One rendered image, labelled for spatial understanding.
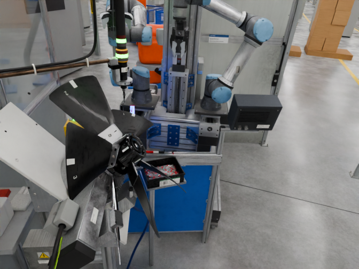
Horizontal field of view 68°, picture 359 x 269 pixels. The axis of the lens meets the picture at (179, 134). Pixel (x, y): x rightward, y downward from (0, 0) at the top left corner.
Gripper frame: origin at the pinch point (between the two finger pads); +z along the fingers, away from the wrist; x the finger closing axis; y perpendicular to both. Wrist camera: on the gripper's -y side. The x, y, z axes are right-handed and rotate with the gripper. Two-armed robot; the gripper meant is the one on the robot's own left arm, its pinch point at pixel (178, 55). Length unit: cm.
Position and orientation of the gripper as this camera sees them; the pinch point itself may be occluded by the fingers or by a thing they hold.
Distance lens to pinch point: 156.0
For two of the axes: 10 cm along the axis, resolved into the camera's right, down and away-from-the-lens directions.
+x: -10.0, -0.1, -1.0
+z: -0.6, 8.5, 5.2
